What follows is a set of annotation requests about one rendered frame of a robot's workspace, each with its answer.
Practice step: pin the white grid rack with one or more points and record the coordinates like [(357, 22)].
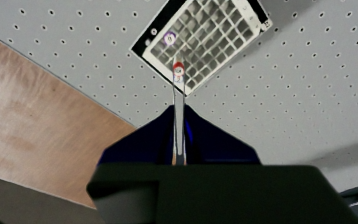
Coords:
[(211, 14)]

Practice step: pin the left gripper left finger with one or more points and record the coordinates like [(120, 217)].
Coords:
[(146, 144)]

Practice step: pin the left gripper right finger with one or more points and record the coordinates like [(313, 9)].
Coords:
[(212, 145)]

